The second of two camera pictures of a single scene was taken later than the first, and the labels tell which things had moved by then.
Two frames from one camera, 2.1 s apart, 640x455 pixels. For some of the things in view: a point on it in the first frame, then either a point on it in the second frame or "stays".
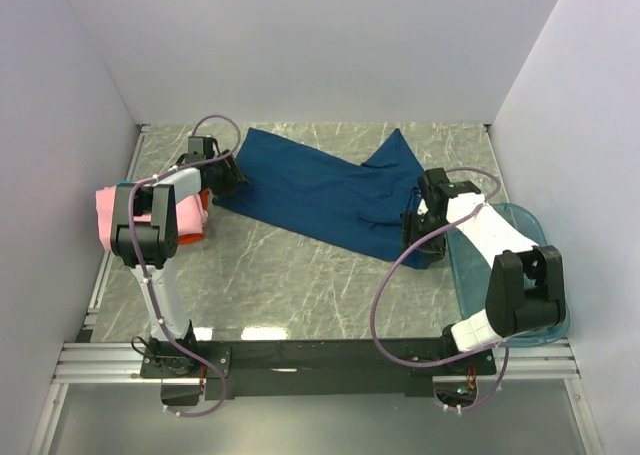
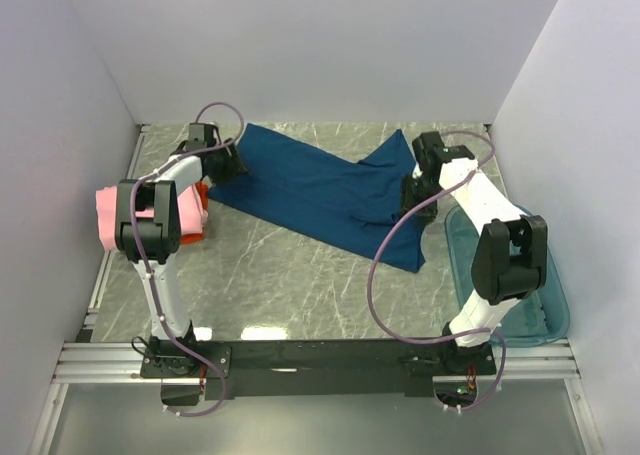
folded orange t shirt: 188,238 stays
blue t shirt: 360,206 stays
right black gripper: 410,220 → 408,183
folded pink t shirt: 192,217 stays
